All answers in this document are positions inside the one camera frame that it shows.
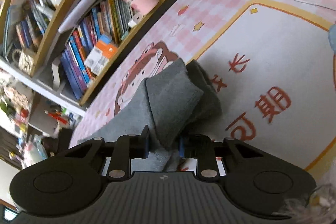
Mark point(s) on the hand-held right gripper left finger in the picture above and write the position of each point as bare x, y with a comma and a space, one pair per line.
145, 149

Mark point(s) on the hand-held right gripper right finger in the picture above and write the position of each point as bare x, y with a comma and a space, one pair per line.
181, 148

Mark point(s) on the grey fleece sweater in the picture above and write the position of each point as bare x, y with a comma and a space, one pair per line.
170, 98

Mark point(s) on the orange white medicine box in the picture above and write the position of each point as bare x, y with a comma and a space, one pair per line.
106, 49
95, 62

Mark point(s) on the row of colourful thin books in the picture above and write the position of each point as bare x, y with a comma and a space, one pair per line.
84, 56

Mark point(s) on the white charger plug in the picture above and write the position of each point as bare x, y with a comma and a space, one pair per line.
135, 20

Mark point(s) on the fuzzy grey white fabric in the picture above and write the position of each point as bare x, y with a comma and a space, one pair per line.
309, 203

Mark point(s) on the white quilted handbag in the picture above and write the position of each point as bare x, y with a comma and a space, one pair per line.
25, 61

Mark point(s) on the white wooden bookshelf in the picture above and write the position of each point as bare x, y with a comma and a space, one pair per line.
52, 29

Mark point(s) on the white tablet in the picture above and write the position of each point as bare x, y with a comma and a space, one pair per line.
78, 11

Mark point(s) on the small white spray bottle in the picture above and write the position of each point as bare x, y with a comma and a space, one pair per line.
44, 11

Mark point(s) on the row of upright paperback books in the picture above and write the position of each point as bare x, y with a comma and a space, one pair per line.
31, 16

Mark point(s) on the blue grey cloth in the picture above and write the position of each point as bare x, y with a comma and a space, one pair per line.
332, 39

